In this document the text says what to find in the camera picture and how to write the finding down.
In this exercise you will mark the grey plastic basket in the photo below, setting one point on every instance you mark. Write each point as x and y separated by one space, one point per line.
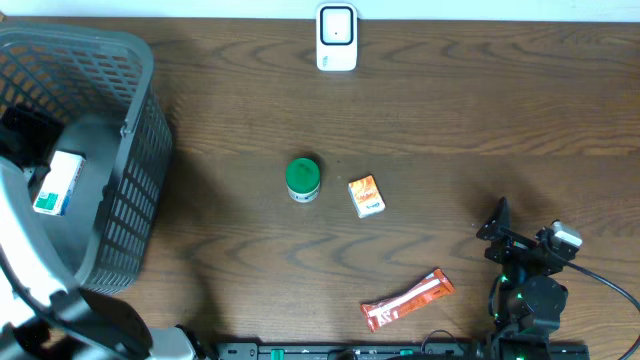
99 85

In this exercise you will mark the red snack bar wrapper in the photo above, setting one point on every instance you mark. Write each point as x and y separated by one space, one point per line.
433 286

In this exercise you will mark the orange tissue pack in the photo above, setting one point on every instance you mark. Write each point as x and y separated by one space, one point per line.
366 197

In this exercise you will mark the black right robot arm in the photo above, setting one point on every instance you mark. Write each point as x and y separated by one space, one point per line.
525 301

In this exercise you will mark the white green medicine box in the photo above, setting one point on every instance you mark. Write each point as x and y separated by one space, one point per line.
58 186

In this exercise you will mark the white barcode scanner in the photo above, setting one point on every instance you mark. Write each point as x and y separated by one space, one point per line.
336 37

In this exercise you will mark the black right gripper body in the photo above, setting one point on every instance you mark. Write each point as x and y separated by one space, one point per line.
508 252

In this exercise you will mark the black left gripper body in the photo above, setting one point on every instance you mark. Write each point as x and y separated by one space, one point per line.
17 130

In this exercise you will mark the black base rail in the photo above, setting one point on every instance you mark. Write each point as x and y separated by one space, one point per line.
432 350

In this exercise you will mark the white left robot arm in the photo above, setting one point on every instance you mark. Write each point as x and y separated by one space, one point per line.
46 314

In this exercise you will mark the green lid jar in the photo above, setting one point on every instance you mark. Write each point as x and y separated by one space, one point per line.
303 180

